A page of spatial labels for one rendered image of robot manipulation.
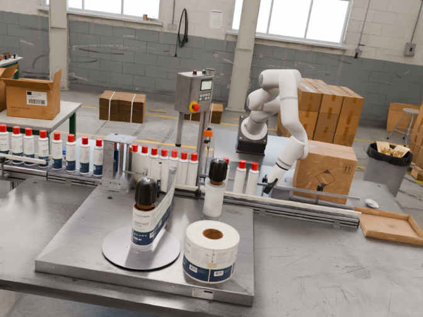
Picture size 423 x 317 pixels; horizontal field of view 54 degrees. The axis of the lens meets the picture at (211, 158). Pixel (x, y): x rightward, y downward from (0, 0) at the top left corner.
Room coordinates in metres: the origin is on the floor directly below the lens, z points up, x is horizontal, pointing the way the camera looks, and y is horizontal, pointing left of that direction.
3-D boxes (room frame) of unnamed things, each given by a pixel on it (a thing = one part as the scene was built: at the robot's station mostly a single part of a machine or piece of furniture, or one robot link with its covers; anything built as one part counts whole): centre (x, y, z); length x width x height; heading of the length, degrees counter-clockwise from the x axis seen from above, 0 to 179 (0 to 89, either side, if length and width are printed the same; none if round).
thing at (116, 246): (1.41, 0.23, 0.89); 0.31 x 0.31 x 0.01
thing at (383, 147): (4.18, -1.88, 0.50); 0.42 x 0.41 x 0.28; 93
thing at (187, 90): (2.09, 0.13, 1.38); 0.17 x 0.10 x 0.19; 143
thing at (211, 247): (1.34, -0.04, 0.95); 0.20 x 0.20 x 0.14
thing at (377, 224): (1.96, -0.97, 0.85); 0.30 x 0.26 x 0.04; 87
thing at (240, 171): (1.99, -0.16, 0.98); 0.05 x 0.05 x 0.20
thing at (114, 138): (1.92, 0.46, 1.14); 0.14 x 0.11 x 0.01; 87
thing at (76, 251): (1.56, 0.17, 0.86); 0.80 x 0.67 x 0.05; 87
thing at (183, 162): (2.00, 0.14, 0.98); 0.05 x 0.05 x 0.20
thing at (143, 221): (1.41, 0.23, 1.04); 0.09 x 0.09 x 0.29
